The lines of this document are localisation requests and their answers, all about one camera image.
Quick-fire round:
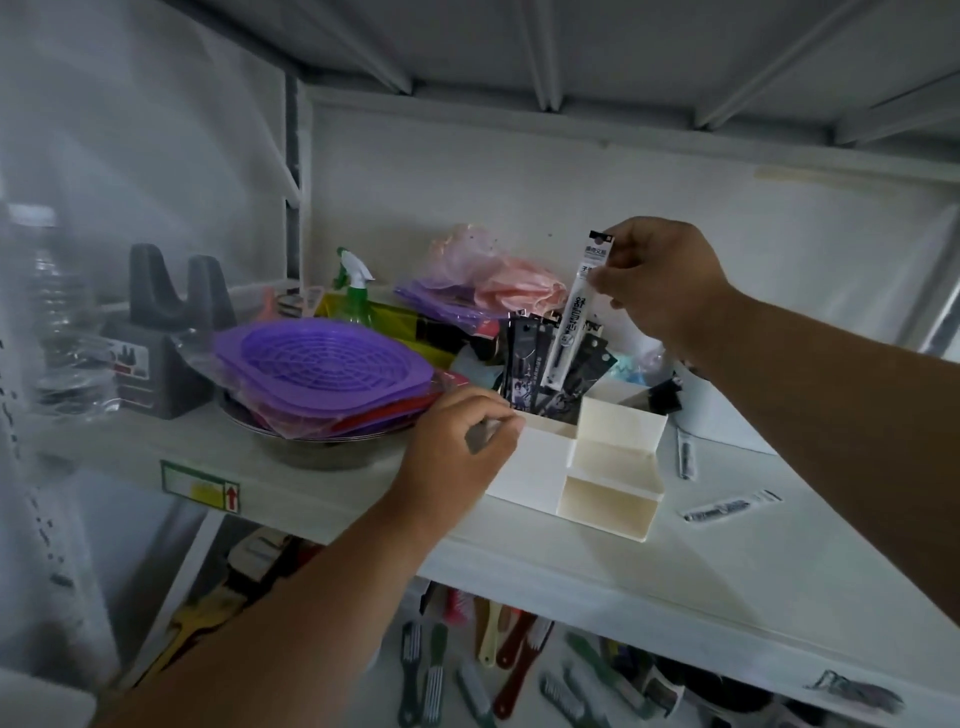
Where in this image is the person's left hand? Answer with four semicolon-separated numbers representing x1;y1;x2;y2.
388;386;527;535

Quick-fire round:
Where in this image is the person's right hand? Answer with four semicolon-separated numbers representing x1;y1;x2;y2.
588;216;734;363

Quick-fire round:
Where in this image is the clear pen refill packet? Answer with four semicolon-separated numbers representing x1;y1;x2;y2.
549;228;617;393

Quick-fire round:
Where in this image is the white desk organizer box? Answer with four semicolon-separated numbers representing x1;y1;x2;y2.
480;378;669;543

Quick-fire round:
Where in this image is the person's right forearm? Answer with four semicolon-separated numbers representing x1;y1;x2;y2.
671;288;960;633

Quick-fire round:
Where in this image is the person's left forearm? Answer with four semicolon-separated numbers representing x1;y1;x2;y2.
96;487;481;728

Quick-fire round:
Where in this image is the bunch of black pen packets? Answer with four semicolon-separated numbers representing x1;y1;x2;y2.
498;309;618;423

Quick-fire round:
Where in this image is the teal packet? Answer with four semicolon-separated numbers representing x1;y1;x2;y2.
600;343;666;389

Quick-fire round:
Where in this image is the pink plastic bag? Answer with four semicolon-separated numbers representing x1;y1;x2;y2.
422;222;569;318

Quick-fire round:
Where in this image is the black binder clip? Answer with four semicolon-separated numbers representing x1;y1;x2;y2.
647;377;685;418

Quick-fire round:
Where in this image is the purple packets pile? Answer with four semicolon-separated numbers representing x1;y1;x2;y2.
393;276;502;340

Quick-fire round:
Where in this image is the yellow green packet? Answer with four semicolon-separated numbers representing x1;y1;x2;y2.
315;291;459;354

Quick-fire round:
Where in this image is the white metal shelf unit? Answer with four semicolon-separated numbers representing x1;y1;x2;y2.
0;0;960;728

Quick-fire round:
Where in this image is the metal bowl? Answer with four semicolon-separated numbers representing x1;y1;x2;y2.
219;390;423;472

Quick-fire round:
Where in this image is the green white spray bottle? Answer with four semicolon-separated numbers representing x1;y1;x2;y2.
333;246;377;329

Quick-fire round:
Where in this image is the pile of cleaning brushes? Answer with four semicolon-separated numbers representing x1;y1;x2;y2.
396;581;680;728

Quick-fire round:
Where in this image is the green yellow label sticker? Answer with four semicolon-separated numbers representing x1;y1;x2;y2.
159;460;246;516

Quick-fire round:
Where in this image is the dark grey knife stand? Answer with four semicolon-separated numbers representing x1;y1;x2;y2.
99;243;235;421

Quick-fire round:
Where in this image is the clear plastic bottle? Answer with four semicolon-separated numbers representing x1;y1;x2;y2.
6;202;123;423

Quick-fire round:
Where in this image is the yellow handled brush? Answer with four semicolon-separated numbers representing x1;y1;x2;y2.
138;583;250;680

